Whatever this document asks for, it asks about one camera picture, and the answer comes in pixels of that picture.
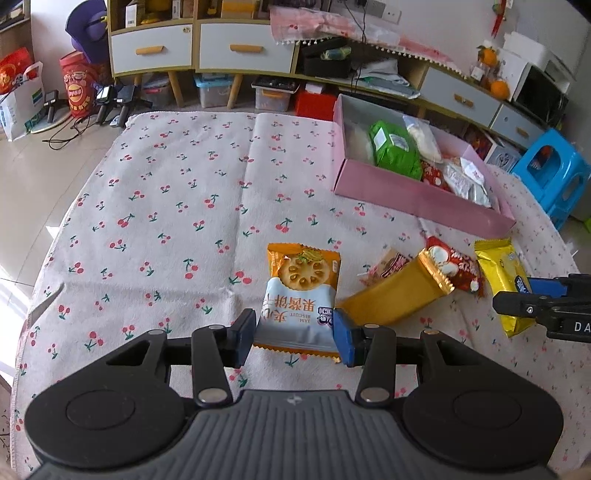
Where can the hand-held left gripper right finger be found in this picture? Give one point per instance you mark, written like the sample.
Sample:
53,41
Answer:
346,339

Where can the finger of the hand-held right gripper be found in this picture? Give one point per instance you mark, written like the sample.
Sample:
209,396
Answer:
512,303
547,286

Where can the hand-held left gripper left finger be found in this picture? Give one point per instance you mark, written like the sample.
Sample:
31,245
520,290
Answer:
242,337

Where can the yellow snack packet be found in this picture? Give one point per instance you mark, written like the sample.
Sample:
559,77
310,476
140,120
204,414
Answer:
496,263

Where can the orange and blue biscuit packet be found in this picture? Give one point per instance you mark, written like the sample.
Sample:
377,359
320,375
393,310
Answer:
300,286

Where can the long silver snack packet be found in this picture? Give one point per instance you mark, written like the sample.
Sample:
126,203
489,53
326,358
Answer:
482,196

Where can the pink cardboard box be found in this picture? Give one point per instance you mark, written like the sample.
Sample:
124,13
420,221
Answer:
415,207

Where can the green snack packet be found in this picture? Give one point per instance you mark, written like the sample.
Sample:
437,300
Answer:
395,147

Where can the golden orange snack packet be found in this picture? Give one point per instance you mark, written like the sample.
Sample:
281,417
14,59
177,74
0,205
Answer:
392,295

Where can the red packet with white balls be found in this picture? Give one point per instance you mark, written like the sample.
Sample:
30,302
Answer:
457,267

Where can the brown snack packet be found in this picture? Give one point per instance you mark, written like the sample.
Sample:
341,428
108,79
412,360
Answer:
390,263

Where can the blue plastic stool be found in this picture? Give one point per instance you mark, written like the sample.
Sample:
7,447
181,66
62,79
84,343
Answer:
554,170

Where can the small silver snack packet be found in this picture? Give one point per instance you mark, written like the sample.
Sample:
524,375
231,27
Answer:
459,183

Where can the white packet with dark print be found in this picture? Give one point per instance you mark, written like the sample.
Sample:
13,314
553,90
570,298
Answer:
473,170

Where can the white and blue box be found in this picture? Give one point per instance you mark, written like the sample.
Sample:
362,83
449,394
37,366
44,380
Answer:
503,154

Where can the red and white snack packet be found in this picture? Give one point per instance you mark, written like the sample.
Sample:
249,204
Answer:
434,175

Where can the cherry print tablecloth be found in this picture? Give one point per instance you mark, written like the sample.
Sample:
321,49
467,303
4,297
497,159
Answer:
161,207

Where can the red printed box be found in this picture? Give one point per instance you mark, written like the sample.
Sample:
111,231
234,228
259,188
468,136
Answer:
475,143

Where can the low wooden cabinet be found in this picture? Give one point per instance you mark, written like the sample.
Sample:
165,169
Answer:
461,120

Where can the black microwave oven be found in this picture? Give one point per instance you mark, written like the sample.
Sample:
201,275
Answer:
540,99

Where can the clear bag of white candy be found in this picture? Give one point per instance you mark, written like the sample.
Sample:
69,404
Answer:
422,138

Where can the clear wrapped white snack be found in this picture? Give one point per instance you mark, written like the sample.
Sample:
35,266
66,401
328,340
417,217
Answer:
360,143

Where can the orange fruit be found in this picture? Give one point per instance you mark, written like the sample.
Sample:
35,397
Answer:
500,89
488,56

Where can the white appliance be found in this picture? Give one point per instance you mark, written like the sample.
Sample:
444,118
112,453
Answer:
545,55

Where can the red storage box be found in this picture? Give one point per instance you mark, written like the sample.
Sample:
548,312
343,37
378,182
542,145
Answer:
314,105

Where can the white storage bin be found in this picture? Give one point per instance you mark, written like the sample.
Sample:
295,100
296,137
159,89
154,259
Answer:
274,97

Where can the clear bin with blue lid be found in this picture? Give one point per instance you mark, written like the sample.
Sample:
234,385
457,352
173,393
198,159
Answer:
212,92

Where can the white plastic bag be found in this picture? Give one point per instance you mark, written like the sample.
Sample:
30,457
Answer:
388,78

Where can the red hanging ornament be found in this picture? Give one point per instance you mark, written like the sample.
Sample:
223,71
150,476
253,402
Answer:
498,18

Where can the black box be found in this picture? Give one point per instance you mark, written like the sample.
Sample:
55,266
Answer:
323,64

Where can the wooden cabinet on legs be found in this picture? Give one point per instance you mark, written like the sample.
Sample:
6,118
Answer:
196,46

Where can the red printed barrel bag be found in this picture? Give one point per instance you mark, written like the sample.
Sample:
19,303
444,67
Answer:
81,87

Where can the small black device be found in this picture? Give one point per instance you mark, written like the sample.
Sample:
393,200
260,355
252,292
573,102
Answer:
51,104

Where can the white shopping bag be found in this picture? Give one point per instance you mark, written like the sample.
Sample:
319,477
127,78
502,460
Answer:
18,115

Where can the pink lace cloth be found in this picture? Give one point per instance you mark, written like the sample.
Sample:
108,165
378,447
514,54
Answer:
314,23

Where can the purple plush toy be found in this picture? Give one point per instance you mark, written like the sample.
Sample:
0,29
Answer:
87,27

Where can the red gift bag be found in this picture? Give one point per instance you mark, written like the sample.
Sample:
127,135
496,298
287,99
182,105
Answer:
14,69

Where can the wall socket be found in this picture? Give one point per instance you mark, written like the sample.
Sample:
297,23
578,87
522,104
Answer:
378,9

